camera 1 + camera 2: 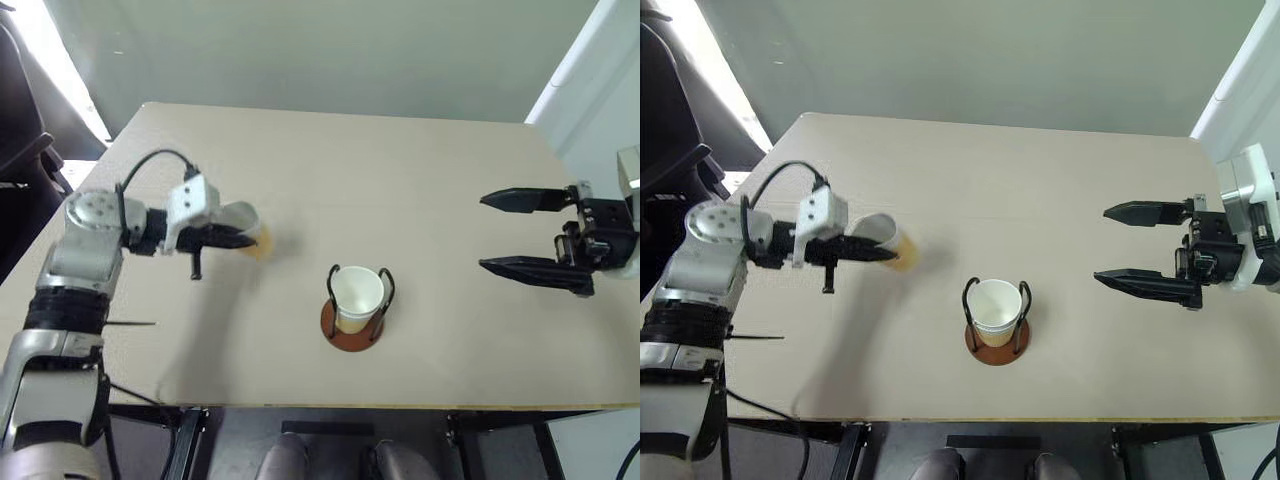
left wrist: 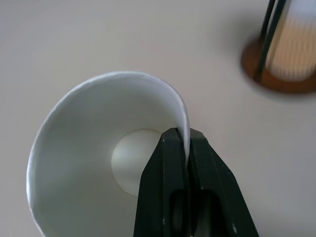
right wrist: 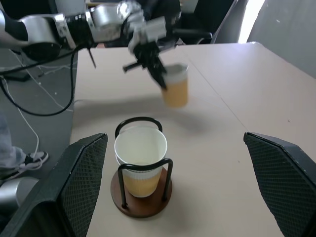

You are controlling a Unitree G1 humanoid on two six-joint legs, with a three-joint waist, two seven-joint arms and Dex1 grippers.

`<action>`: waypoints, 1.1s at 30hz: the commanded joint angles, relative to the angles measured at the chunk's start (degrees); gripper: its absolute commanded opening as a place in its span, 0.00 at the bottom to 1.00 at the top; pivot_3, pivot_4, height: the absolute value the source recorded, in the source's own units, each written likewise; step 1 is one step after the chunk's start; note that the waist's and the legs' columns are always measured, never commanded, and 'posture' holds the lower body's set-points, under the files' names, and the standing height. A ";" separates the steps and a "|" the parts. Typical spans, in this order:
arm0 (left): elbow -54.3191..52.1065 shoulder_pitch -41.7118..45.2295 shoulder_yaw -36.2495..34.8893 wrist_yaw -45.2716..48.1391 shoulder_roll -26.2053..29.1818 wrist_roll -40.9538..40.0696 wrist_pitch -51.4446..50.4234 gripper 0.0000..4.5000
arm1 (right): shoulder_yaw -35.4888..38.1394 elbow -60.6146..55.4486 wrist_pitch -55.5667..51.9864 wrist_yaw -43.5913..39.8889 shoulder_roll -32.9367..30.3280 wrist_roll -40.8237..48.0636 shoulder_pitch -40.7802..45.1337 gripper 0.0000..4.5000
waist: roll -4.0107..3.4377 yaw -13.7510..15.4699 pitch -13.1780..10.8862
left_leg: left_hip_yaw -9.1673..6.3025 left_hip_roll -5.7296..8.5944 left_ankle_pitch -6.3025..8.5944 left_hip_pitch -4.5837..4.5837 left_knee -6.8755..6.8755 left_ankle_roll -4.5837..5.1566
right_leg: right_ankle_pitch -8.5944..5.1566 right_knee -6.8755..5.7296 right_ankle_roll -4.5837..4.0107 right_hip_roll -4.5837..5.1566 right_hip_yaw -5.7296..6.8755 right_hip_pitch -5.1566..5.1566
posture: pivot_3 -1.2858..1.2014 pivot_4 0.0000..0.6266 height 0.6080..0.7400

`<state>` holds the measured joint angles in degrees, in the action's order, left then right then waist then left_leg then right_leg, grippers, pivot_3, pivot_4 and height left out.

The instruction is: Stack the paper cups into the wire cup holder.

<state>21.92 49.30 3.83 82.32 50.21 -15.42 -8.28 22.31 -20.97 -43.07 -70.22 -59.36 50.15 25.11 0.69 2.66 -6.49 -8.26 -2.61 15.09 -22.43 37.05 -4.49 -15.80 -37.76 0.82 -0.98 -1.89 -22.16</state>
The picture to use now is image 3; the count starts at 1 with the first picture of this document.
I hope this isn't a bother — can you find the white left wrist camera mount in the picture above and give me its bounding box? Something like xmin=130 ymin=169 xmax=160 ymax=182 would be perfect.
xmin=127 ymin=17 xmax=167 ymax=51

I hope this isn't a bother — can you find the silver robot body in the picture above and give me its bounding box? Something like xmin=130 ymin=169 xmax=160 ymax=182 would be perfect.
xmin=0 ymin=177 xmax=40 ymax=218

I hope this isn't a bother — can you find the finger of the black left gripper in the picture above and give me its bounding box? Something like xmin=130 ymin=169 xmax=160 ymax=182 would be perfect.
xmin=155 ymin=57 xmax=168 ymax=75
xmin=147 ymin=63 xmax=168 ymax=89

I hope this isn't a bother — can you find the black wire cup holder, wooden base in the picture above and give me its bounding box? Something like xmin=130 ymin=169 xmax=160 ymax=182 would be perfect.
xmin=110 ymin=116 xmax=173 ymax=218

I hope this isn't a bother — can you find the orange and white paper cup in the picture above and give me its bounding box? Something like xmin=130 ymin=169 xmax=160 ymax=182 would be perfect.
xmin=115 ymin=158 xmax=165 ymax=198
xmin=114 ymin=126 xmax=169 ymax=171
xmin=160 ymin=63 xmax=190 ymax=109

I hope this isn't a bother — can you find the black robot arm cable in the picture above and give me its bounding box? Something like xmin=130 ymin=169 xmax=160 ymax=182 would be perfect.
xmin=0 ymin=48 xmax=76 ymax=117

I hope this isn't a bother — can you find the black and white sneaker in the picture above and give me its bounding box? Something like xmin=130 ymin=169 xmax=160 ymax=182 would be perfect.
xmin=0 ymin=151 xmax=49 ymax=180

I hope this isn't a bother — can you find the black office chair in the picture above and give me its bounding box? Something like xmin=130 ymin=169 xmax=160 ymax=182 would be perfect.
xmin=172 ymin=0 xmax=238 ymax=45

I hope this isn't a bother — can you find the white cord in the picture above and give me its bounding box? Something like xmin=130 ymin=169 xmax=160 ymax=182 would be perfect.
xmin=0 ymin=74 xmax=40 ymax=158

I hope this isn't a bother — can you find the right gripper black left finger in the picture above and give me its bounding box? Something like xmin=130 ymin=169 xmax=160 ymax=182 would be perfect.
xmin=0 ymin=132 xmax=109 ymax=237

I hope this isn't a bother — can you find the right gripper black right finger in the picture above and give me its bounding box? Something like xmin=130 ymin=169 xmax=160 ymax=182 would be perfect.
xmin=243 ymin=132 xmax=316 ymax=237

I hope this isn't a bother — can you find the black flat stand base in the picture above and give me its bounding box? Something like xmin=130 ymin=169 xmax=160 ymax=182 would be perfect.
xmin=0 ymin=66 xmax=32 ymax=81

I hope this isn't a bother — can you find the person leg in grey jeans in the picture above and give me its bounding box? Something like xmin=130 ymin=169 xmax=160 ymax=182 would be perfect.
xmin=0 ymin=115 xmax=27 ymax=173

